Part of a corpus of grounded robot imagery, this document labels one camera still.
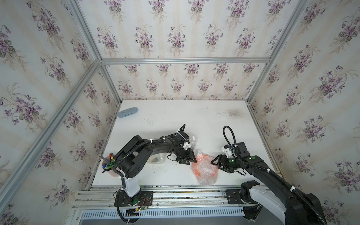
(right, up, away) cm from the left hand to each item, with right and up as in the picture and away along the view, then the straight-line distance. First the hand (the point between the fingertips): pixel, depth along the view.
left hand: (194, 162), depth 85 cm
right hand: (+13, 0, -3) cm, 13 cm away
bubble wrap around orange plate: (+5, -7, -10) cm, 13 cm away
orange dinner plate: (+6, 0, -4) cm, 8 cm away
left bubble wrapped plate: (-23, +2, 0) cm, 23 cm away
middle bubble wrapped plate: (-1, +13, +6) cm, 14 cm away
